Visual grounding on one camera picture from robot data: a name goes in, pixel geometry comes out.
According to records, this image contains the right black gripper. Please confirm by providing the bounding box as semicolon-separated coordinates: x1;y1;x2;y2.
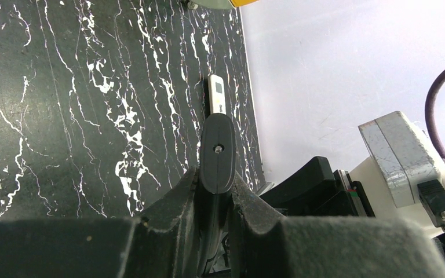
260;156;375;217

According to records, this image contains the white air conditioner remote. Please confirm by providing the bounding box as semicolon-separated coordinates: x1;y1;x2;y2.
208;74;227;114

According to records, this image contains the black tv remote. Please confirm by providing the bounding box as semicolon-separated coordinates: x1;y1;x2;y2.
195;113;236;277

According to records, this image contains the round three-drawer storage box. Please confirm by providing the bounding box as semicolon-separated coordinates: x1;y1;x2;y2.
186;0;258;10

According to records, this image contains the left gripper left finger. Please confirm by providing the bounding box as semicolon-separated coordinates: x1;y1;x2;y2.
0;168;199;277

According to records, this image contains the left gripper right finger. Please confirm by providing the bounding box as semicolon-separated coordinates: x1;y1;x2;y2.
228;175;445;277

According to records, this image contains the aluminium frame rail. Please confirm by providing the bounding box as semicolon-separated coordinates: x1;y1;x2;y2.
256;181;275;196

